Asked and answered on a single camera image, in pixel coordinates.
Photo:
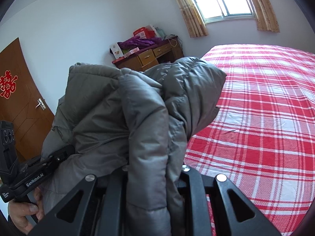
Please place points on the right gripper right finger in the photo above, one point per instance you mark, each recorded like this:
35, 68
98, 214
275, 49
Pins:
218, 199

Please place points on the grey puffer jacket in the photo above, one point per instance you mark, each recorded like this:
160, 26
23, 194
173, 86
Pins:
144, 120

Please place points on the person left hand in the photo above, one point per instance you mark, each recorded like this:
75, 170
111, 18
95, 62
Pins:
19, 211

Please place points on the wooden door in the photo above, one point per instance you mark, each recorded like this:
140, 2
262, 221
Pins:
31, 126

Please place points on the red paper door decoration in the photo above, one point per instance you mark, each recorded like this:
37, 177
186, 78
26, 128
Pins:
8, 84

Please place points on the red plaid bed sheet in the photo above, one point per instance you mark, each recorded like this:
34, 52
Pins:
263, 136

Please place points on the wooden desk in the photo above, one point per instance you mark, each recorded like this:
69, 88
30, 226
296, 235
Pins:
169, 50

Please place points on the white box on desk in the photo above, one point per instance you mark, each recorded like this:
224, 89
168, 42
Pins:
116, 50

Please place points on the purple cloth on desk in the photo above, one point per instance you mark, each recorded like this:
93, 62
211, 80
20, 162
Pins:
137, 42

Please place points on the red gift bag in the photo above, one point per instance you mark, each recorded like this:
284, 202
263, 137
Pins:
144, 33

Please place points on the left beige curtain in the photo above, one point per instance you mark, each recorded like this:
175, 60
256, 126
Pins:
192, 18

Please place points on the beige curtain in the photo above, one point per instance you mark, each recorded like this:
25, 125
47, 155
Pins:
265, 16
192, 18

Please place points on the right beige curtain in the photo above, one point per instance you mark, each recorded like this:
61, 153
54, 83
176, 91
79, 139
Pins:
265, 16

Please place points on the metal door handle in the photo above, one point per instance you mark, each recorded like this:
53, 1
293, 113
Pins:
40, 104

